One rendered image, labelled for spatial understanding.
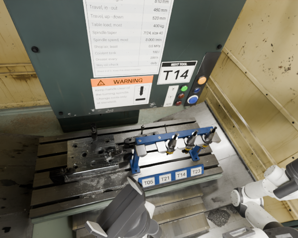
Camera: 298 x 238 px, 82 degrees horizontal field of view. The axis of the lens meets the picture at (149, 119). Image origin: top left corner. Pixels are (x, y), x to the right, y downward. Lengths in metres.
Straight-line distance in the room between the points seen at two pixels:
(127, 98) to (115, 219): 0.30
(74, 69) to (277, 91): 1.11
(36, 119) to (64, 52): 1.60
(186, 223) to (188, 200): 0.14
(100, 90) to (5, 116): 1.70
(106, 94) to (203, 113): 1.35
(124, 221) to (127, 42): 0.37
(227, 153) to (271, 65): 0.71
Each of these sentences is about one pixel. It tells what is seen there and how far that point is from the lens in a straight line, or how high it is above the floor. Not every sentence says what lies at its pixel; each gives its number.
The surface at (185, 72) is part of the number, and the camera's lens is 0.49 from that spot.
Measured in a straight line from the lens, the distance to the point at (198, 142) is 1.00.
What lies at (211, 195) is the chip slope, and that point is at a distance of 1.47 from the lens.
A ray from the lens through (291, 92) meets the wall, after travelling 1.22.
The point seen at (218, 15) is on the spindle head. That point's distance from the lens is 0.45.
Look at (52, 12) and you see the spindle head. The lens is 0.37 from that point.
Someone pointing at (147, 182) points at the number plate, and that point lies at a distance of 1.12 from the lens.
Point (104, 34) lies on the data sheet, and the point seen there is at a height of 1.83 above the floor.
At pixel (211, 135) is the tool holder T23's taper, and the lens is 0.98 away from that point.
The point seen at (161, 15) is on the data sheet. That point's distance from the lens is 0.39.
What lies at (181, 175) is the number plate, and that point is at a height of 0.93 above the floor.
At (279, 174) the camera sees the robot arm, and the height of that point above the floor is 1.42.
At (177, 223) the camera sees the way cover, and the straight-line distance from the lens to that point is 1.33.
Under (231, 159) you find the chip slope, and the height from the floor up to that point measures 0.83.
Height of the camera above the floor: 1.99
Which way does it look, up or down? 50 degrees down
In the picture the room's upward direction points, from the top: 12 degrees clockwise
